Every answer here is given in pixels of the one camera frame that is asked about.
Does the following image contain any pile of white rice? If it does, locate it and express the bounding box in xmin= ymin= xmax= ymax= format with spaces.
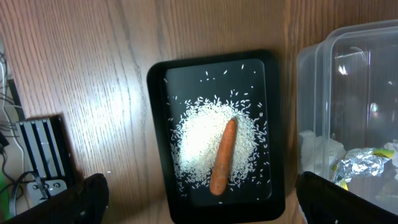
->
xmin=163 ymin=63 xmax=271 ymax=205

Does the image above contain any orange carrot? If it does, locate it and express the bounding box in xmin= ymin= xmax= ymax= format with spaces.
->
xmin=210 ymin=119 xmax=236 ymax=196

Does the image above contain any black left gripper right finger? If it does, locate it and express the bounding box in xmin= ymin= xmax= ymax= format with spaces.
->
xmin=295 ymin=171 xmax=397 ymax=224

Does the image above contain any yellow silver snack wrapper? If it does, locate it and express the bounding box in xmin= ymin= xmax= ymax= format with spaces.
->
xmin=331 ymin=147 xmax=397 ymax=190

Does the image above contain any clear plastic bin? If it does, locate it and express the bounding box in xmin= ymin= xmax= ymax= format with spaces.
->
xmin=297 ymin=20 xmax=397 ymax=213

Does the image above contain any black tray bin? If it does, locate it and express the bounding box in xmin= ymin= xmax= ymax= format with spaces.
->
xmin=147 ymin=50 xmax=285 ymax=223

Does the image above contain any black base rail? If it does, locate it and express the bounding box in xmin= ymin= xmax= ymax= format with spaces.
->
xmin=16 ymin=115 xmax=76 ymax=187

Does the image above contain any white paper napkin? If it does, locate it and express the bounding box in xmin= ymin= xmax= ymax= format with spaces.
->
xmin=298 ymin=130 xmax=346 ymax=179

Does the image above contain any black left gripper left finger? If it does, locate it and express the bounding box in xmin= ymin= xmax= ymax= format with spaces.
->
xmin=4 ymin=174 xmax=109 ymax=224

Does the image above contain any grey control box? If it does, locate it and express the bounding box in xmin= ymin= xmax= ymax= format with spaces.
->
xmin=27 ymin=179 xmax=67 ymax=207

